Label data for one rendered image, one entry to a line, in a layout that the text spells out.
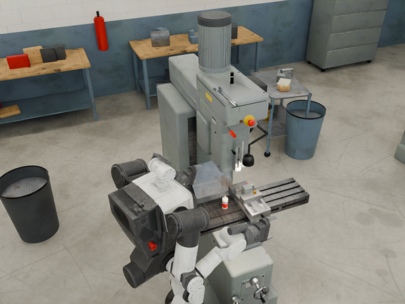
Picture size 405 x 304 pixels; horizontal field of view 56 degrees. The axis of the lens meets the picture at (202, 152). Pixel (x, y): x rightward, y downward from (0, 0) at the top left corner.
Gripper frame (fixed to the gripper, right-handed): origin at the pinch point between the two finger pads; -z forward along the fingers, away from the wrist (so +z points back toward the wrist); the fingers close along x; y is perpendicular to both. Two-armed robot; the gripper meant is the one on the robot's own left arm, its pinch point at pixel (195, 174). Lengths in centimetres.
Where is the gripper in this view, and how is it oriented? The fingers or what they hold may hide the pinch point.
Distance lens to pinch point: 218.9
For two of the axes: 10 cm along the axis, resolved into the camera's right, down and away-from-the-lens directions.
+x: 2.4, -8.5, -4.6
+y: -7.0, -4.8, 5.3
